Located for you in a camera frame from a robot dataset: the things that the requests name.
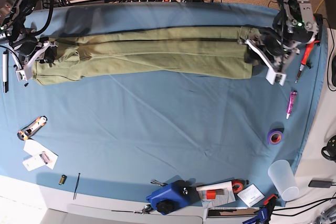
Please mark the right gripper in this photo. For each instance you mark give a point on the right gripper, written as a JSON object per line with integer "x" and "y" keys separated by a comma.
{"x": 27, "y": 49}

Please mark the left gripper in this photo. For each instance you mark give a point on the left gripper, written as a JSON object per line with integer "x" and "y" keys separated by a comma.
{"x": 274, "y": 49}

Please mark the olive green t-shirt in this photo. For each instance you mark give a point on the olive green t-shirt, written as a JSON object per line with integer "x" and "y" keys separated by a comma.
{"x": 211, "y": 51}

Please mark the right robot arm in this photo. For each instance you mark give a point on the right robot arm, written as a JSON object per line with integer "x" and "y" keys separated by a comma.
{"x": 14, "y": 13}

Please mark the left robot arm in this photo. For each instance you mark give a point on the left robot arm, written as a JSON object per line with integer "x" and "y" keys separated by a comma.
{"x": 294, "y": 13}

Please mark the black marker pen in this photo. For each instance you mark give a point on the black marker pen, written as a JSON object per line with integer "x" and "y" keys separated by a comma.
{"x": 5, "y": 70}

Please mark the purple glue tube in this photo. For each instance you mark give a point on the purple glue tube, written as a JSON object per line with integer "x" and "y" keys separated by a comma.
{"x": 291, "y": 102}

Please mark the purple tape roll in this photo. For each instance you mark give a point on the purple tape roll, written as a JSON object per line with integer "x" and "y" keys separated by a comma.
{"x": 274, "y": 136}

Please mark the orange grey utility knife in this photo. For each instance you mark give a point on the orange grey utility knife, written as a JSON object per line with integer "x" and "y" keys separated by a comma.
{"x": 30, "y": 130}

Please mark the white paper sheets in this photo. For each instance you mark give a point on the white paper sheets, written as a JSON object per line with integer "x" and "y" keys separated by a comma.
{"x": 39, "y": 156}

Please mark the blue table cloth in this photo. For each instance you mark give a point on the blue table cloth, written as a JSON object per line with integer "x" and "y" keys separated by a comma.
{"x": 121, "y": 131}

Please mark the translucent plastic cup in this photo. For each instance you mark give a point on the translucent plastic cup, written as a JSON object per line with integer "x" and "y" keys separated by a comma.
{"x": 283, "y": 179}

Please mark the small green battery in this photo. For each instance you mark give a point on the small green battery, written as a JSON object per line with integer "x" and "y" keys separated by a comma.
{"x": 62, "y": 179}

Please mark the red tape roll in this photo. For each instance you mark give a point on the red tape roll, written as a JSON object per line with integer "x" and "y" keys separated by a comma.
{"x": 237, "y": 186}

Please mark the white paper card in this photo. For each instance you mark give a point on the white paper card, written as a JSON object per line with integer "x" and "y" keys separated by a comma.
{"x": 251, "y": 195}

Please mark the clear case with red part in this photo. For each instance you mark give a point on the clear case with red part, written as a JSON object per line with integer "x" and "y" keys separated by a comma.
{"x": 216, "y": 194}

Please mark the small black adapter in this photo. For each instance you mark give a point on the small black adapter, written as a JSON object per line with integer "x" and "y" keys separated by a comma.
{"x": 315, "y": 183}

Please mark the blue orange clamp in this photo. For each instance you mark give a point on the blue orange clamp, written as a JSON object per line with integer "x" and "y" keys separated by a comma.
{"x": 263, "y": 215}

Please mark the blue plastic box with knob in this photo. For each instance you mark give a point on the blue plastic box with knob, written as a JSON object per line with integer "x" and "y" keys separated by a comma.
{"x": 169, "y": 197}

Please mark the red handled screwdriver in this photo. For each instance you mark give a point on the red handled screwdriver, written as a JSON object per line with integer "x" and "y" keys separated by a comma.
{"x": 305, "y": 57}

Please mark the metal key ring clip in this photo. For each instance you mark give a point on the metal key ring clip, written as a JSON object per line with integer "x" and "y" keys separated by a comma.
{"x": 145, "y": 210}

